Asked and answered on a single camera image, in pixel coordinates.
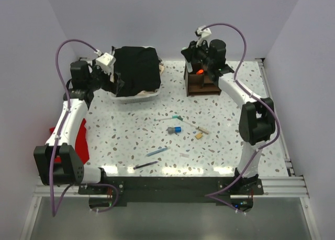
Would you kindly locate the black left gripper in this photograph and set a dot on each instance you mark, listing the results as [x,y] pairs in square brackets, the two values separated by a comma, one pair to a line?
[113,87]

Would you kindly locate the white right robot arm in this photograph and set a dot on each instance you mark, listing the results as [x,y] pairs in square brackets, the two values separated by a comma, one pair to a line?
[257,123]

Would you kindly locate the light green highlighter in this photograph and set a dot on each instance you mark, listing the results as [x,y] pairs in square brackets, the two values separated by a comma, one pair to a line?
[188,65]

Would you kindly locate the red cloth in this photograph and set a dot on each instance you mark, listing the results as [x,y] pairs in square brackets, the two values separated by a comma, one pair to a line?
[81,146]

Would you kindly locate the blue pen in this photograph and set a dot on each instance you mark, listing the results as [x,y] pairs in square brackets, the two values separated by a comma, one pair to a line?
[157,151]

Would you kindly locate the beige long eraser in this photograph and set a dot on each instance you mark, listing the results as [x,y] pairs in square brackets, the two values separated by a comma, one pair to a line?
[203,130]

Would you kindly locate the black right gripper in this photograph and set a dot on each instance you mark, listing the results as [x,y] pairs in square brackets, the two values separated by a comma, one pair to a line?
[190,53]

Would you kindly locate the brown wooden desk organizer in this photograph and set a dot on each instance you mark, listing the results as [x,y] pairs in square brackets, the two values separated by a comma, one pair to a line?
[197,85]

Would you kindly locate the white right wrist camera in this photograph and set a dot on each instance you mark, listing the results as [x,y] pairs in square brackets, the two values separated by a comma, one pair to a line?
[202,33]

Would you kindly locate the black cloth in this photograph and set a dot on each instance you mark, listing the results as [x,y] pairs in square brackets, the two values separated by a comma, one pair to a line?
[135,65]

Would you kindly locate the orange black highlighter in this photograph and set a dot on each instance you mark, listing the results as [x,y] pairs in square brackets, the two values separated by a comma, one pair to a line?
[200,72]

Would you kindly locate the white plastic basket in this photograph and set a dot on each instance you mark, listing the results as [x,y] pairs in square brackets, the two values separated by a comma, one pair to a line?
[134,99]

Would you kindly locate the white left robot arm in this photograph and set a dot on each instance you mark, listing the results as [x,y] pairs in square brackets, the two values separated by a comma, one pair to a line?
[57,161]

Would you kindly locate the thin white green pen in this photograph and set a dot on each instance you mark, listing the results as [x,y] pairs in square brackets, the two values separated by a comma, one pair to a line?
[166,118]

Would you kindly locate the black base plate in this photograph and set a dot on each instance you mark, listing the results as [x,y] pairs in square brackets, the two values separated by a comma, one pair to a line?
[120,191]

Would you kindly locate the white marker green cap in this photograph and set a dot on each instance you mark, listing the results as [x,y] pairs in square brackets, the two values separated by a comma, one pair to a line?
[189,123]

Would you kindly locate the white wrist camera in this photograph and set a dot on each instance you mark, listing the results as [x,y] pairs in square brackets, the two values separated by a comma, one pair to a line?
[202,33]
[105,61]

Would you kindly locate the yellow square eraser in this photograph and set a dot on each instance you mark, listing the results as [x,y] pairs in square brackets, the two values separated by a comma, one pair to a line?
[199,136]

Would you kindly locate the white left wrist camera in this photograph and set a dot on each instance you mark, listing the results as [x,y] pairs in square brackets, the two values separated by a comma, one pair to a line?
[105,61]

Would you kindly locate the dark purple pen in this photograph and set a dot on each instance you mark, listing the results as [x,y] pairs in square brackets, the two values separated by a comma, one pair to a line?
[145,165]

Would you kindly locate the aluminium front rail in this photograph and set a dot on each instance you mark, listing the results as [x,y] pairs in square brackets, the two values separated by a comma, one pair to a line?
[273,187]

